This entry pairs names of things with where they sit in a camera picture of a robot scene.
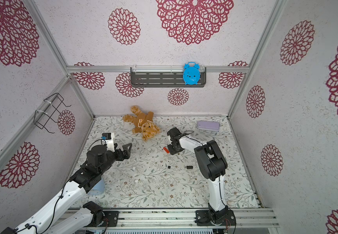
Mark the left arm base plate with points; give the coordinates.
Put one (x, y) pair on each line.
(103, 219)

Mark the brown teddy bear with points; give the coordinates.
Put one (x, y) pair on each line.
(143, 123)

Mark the purple rectangular case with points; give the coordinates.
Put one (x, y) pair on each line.
(208, 126)

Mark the black wire wall rack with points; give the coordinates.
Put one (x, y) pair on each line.
(42, 117)

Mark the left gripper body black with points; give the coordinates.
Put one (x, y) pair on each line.
(112, 158)

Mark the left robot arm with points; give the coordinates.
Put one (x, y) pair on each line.
(45, 221)

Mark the aluminium front rail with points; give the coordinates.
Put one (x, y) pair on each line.
(188, 218)

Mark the light blue cup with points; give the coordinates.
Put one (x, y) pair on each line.
(98, 189)

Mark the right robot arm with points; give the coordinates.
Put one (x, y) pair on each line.
(212, 165)

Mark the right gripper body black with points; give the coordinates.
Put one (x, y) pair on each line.
(173, 140)

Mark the grey wall shelf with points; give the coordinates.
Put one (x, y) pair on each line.
(171, 79)

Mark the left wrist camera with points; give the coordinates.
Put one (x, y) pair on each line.
(107, 140)

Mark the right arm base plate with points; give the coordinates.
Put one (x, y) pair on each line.
(224, 217)

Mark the blue alarm clock toy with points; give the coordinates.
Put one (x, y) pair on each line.
(191, 73)

